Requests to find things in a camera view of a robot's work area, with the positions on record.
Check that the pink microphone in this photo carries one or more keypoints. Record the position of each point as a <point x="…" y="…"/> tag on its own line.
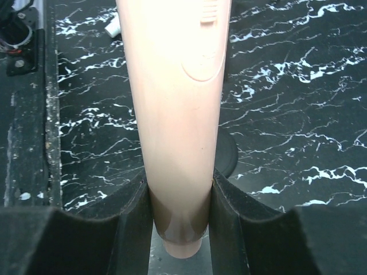
<point x="175" y="54"/>

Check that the white microphone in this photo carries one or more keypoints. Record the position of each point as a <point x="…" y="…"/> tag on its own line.
<point x="113" y="28"/>

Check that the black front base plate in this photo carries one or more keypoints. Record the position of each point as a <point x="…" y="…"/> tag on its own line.
<point x="30" y="112"/>

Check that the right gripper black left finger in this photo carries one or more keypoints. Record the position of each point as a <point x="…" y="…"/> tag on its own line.
<point x="111" y="236"/>

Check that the black round-base mic stand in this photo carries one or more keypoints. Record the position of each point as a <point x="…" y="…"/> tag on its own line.
<point x="226" y="153"/>

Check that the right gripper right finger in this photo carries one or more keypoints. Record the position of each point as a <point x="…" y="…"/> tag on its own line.
<point x="248" y="237"/>

